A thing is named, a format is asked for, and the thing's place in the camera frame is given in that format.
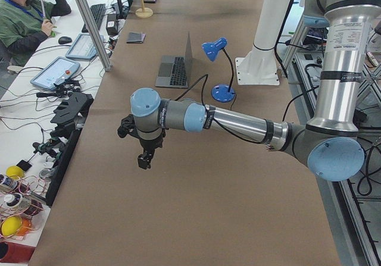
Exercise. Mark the teach pendant tablet near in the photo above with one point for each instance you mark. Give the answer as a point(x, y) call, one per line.
point(55, 73)

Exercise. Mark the black keyboard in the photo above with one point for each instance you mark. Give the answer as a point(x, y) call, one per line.
point(98, 12)

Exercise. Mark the black computer mouse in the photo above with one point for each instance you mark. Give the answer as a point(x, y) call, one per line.
point(64, 40)

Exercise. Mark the yellow ball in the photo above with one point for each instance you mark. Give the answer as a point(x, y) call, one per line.
point(11, 226)

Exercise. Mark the teach pendant tablet far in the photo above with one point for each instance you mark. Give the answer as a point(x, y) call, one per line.
point(82, 49)

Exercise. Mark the folded grey cloth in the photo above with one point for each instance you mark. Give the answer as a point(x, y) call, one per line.
point(135, 37)

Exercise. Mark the teach pendant tablet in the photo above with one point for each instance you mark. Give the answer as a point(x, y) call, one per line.
point(55, 73)
point(82, 49)

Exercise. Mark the grey laptop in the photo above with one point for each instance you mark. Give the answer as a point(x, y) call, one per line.
point(176, 71)

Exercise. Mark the person in green shirt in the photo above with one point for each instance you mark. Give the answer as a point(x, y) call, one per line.
point(25, 24)

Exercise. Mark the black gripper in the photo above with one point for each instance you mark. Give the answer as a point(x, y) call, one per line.
point(150, 143)

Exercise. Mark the blue desk lamp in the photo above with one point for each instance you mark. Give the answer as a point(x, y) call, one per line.
point(221, 91)

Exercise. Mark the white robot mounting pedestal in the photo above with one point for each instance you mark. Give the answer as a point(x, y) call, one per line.
point(259, 66)

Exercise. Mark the aluminium frame post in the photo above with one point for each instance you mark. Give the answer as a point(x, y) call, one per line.
point(94, 33)

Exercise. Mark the black plastic holder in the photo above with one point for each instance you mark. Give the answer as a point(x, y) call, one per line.
point(67, 111)

